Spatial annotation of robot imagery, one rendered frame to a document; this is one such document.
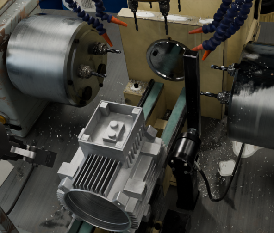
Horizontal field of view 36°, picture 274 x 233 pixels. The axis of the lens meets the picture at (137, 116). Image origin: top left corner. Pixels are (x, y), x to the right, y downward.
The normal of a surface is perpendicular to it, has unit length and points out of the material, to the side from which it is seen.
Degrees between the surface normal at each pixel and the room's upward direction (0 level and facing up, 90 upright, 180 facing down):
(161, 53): 90
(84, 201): 51
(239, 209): 0
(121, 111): 90
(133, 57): 90
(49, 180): 0
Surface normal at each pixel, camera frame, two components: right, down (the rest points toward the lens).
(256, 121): -0.39, 0.50
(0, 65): 0.92, 0.19
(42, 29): -0.18, -0.54
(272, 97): -0.36, 0.07
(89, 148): -0.35, 0.72
